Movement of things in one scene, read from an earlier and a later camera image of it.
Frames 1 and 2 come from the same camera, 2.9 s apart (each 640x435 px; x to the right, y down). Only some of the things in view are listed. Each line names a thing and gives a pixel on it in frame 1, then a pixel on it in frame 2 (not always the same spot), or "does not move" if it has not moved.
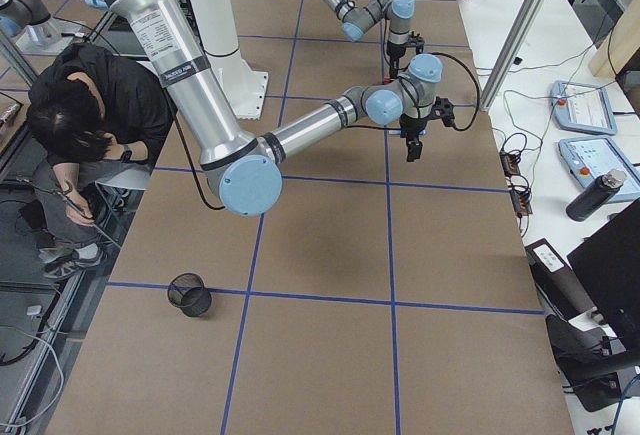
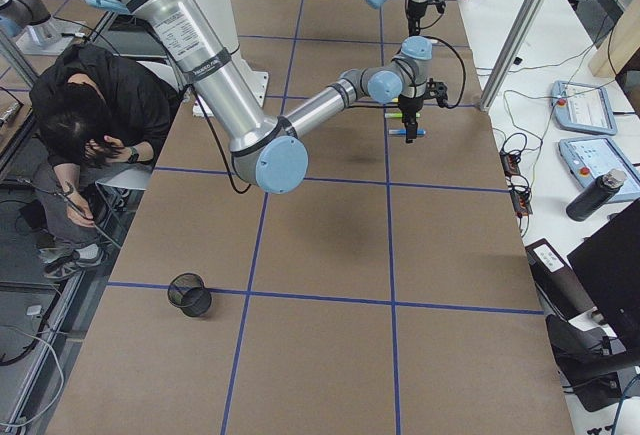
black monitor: [608, 269] does not move
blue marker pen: [399, 132] does not move
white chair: [118, 196] does not move
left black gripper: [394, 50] to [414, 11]
